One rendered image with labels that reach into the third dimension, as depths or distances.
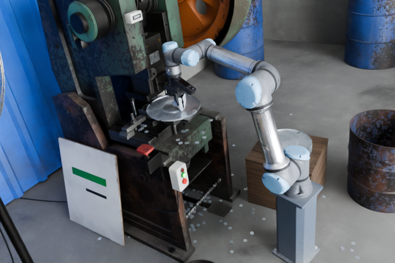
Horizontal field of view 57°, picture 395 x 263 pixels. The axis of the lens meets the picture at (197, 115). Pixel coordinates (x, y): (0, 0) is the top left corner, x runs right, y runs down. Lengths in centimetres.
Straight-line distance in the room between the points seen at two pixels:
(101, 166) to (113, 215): 31
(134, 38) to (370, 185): 155
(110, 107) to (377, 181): 155
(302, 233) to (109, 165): 108
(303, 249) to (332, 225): 37
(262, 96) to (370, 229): 119
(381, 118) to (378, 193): 48
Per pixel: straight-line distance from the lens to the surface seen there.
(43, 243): 259
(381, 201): 241
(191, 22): 213
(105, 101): 202
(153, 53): 186
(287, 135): 234
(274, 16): 519
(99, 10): 162
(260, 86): 144
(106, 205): 228
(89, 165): 224
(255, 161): 220
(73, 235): 254
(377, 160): 223
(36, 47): 287
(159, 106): 197
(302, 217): 187
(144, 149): 169
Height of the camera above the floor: 167
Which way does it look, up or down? 29 degrees down
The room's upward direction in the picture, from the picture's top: 8 degrees counter-clockwise
